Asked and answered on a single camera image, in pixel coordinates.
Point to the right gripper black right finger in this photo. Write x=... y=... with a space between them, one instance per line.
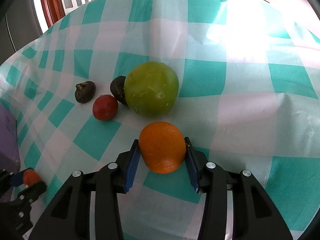
x=255 y=215

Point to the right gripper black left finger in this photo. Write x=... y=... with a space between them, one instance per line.
x=67 y=215

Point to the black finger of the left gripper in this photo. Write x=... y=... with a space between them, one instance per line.
x=30 y=194
x=9 y=180

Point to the small orange fruit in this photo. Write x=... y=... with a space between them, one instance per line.
x=30 y=177

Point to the dark brown fruit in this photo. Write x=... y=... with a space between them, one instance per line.
x=117 y=89
x=84 y=91

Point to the purple storage box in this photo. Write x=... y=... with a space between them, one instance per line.
x=10 y=159

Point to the small red round fruit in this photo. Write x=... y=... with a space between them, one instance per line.
x=105 y=107

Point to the large green round fruit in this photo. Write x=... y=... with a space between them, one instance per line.
x=151 y=89

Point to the brown wooden door frame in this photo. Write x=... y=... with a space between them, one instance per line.
x=53 y=11

